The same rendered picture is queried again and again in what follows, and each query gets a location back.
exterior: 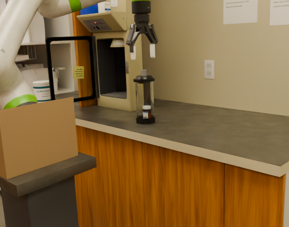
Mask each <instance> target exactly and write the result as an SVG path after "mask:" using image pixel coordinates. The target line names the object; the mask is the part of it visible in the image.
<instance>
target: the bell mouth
mask: <svg viewBox="0 0 289 227"><path fill-rule="evenodd" d="M110 47H125V46H124V39H123V38H113V41H112V43H111V46H110Z"/></svg>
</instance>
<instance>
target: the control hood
mask: <svg viewBox="0 0 289 227"><path fill-rule="evenodd" d="M77 18H78V20H79V21H80V22H81V23H82V24H83V25H84V26H85V28H86V29H87V30H88V31H89V32H110V31H125V30H127V28H126V12H103V13H95V14H85V15H78V16H77ZM96 19H103V20H104V21H105V22H106V23H107V25H108V26H109V27H110V28H111V30H104V31H91V30H90V29H89V28H88V27H87V25H86V24H85V23H84V22H83V21H86V20H96Z"/></svg>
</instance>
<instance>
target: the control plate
mask: <svg viewBox="0 0 289 227"><path fill-rule="evenodd" d="M83 22H84V23H85V24H86V25H87V27H88V28H89V29H90V30H91V31H104V30H111V28H110V27H109V26H108V25H107V23H106V22H105V21H104V20H103V19H96V20H86V21H83ZM95 22H96V23H95ZM100 22H101V23H100ZM96 26H97V27H98V28H99V29H97V27H96ZM93 27H95V29H94V28H93ZM100 27H101V28H100ZM102 27H103V28H102ZM91 28H92V29H91Z"/></svg>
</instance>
